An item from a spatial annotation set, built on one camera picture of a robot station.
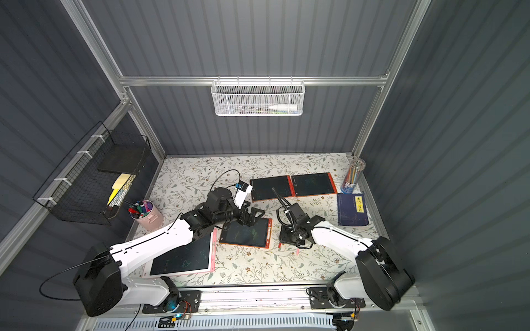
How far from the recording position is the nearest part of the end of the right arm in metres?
0.63

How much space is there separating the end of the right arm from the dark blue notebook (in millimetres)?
282

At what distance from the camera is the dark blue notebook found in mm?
935
